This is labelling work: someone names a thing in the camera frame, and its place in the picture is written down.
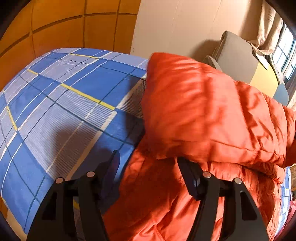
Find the barred window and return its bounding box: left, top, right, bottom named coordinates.
left=272, top=24, right=295, bottom=84

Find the grey yellow blue headboard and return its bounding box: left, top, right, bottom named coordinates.
left=211, top=31, right=289, bottom=106

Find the blue plaid bed sheet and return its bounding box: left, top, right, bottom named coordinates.
left=1, top=48, right=147, bottom=240

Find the grey bed side rail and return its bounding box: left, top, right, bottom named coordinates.
left=202, top=55, right=222, bottom=71

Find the wooden wardrobe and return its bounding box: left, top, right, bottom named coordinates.
left=1, top=0, right=140, bottom=88

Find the orange puffer jacket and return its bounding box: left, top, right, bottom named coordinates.
left=103, top=53, right=295, bottom=240

